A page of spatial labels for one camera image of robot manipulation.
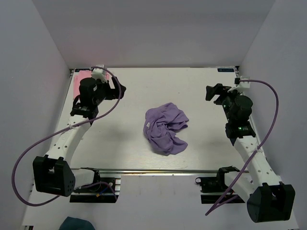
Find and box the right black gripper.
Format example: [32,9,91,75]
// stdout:
[206,83,243,122]

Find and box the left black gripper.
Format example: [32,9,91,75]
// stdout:
[93,77,126,105]

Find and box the purple t shirt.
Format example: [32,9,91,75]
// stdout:
[143,103,189,156]

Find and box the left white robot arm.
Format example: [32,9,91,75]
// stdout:
[33,76,126,197]

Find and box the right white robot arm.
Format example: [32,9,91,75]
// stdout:
[202,81,295,223]

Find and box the blue table label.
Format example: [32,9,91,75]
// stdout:
[217,68,235,72]

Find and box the folded pink t shirt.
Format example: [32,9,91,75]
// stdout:
[72,69,111,100]

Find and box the dark teal cloth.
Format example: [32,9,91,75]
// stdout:
[59,217,95,230]

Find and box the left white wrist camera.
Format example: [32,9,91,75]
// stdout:
[91,67,108,83]

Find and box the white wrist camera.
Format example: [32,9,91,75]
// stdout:
[91,67,108,83]
[235,76,250,91]

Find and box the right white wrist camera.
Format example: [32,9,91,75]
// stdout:
[235,76,250,91]

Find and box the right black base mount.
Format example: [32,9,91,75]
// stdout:
[195,166,239,204]

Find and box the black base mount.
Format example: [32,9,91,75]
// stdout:
[195,166,239,204]
[70,168,121,204]

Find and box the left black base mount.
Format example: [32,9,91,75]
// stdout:
[70,168,121,204]

